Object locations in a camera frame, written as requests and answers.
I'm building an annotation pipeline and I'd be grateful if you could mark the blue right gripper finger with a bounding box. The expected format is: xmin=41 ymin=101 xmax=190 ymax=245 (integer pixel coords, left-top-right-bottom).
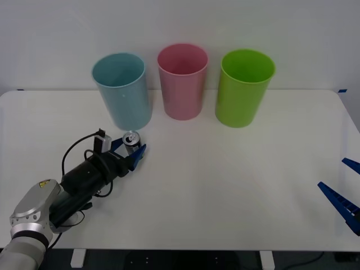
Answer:
xmin=317 ymin=181 xmax=360 ymax=237
xmin=341 ymin=157 xmax=360 ymax=176

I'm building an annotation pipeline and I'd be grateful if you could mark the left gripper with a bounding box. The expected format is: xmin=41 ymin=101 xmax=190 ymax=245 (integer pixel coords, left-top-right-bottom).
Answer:
xmin=97 ymin=136 xmax=148 ymax=181

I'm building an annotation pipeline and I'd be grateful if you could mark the silver and black drink can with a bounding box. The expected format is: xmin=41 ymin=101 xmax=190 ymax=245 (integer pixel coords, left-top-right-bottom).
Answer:
xmin=122 ymin=130 xmax=142 ymax=157

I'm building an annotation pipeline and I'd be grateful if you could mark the pale blue plastic bin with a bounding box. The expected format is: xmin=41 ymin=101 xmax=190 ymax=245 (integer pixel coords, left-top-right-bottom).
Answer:
xmin=92 ymin=52 xmax=154 ymax=132

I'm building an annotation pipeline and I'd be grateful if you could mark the pink plastic bin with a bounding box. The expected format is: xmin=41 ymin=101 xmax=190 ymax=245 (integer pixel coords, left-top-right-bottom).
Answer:
xmin=156 ymin=43 xmax=209 ymax=122

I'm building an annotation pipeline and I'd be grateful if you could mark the white table leg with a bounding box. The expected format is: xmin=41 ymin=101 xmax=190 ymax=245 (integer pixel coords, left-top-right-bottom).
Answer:
xmin=259 ymin=250 xmax=275 ymax=270
xmin=70 ymin=249 xmax=86 ymax=268

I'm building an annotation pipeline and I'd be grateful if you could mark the green plastic bin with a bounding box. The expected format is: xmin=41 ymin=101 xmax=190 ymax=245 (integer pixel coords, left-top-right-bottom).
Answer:
xmin=214 ymin=48 xmax=277 ymax=129

